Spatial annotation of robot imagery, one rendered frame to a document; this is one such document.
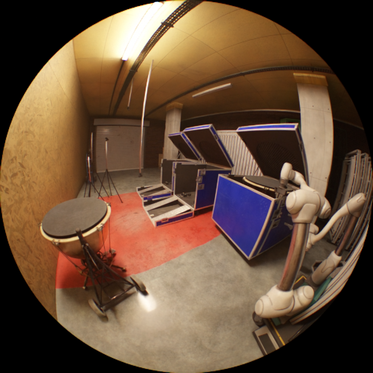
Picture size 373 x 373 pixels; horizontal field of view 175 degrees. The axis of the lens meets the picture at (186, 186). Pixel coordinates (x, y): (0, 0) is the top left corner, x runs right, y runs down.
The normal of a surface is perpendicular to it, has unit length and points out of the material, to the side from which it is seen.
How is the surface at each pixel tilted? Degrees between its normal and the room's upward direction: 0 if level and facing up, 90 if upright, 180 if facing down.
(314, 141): 90
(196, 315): 0
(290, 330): 0
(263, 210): 90
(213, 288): 0
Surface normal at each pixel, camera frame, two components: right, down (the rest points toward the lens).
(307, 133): -0.79, 0.12
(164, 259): 0.07, -0.95
